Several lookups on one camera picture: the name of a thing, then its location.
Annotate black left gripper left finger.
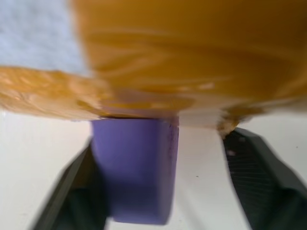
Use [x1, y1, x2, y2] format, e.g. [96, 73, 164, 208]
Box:
[30, 140, 113, 230]

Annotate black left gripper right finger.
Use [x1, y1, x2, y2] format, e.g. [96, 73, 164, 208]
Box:
[222, 126, 307, 230]

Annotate purple rectangular block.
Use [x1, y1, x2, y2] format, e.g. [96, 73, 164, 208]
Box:
[91, 117, 180, 226]

